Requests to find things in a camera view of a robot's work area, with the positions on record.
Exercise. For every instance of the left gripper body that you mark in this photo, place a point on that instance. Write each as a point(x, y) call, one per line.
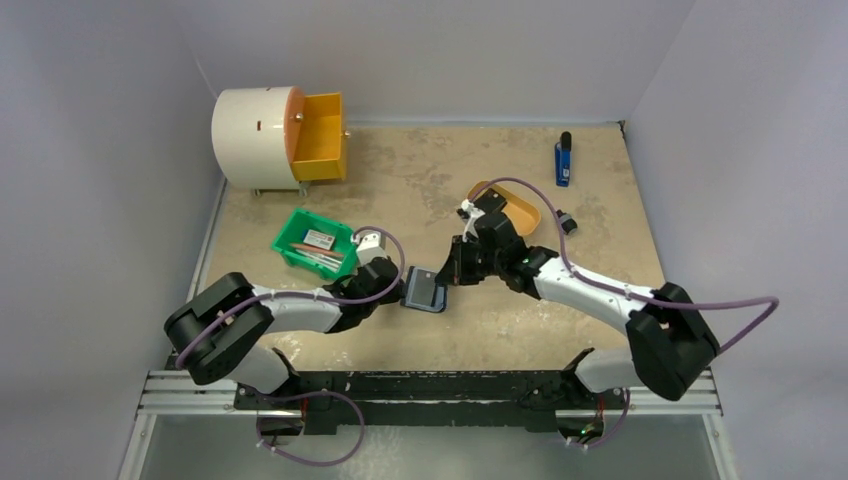
point(393, 297)

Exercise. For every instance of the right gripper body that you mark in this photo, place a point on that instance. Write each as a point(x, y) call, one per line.
point(464, 261)

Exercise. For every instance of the blue leather card holder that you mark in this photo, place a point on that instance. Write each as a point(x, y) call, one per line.
point(440, 303)

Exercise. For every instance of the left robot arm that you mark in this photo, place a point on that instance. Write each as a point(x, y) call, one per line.
point(217, 334)

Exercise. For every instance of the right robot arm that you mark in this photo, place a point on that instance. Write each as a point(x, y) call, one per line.
point(669, 343)

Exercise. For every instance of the tan oval tray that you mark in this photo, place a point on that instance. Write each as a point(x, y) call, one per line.
point(524, 216)

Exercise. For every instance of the small black cylinder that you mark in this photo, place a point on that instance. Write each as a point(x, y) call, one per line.
point(567, 223)

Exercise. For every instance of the green plastic bin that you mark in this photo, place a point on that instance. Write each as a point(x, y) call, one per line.
point(328, 264)

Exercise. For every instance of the blue black stapler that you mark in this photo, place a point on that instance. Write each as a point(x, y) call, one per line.
point(562, 157)

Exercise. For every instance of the orange drawer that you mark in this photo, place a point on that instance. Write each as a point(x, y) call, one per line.
point(321, 150)

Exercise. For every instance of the white cylindrical drawer cabinet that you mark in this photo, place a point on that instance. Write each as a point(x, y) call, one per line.
point(254, 133)

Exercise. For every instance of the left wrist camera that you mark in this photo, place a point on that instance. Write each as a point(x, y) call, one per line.
point(370, 245)

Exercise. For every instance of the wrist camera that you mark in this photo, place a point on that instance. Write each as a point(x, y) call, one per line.
point(470, 214)
point(370, 245)

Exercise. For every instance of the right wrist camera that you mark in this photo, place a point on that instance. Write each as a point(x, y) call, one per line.
point(470, 214)

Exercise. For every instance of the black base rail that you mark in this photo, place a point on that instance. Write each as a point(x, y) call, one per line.
point(539, 401)

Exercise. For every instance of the aluminium frame rail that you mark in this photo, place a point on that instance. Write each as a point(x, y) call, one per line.
point(174, 393)

